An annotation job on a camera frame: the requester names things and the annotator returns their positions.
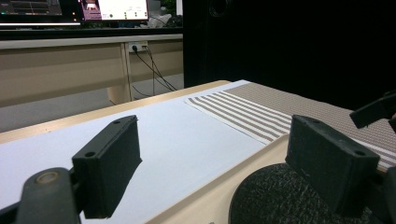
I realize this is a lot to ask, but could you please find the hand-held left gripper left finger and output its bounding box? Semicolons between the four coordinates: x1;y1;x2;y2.
71;114;143;220

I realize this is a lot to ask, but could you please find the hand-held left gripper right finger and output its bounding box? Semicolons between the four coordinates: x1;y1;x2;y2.
285;114;381;217

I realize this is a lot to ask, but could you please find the black round textured plate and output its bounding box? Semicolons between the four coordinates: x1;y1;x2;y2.
228;162;385;224

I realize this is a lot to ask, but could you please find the beige tray with rabbit print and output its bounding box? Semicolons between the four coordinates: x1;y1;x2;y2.
144;133;389;224

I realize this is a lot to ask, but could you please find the white sheet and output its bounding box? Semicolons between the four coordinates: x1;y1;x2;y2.
0;78;266;224

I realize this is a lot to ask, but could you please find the striped brown white placemat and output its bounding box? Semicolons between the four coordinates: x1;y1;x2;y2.
184;81;396;172

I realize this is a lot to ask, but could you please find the beige desk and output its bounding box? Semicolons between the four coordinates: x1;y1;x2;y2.
0;33;185;108

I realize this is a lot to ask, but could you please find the black curtain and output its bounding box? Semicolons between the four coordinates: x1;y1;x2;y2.
182;0;396;111

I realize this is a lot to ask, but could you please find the white power socket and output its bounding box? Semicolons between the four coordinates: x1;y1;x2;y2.
128;40;149;53

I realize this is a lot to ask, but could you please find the white crumpled object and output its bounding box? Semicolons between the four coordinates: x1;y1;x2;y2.
148;12;174;30

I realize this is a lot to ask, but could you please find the bright computer monitor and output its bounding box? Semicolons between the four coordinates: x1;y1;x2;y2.
78;0;150;22

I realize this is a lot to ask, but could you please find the dark computer monitor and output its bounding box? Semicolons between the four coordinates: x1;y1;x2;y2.
0;0;82;27

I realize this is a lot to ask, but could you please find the black cable bundle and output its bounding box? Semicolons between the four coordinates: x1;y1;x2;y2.
131;46;179;98

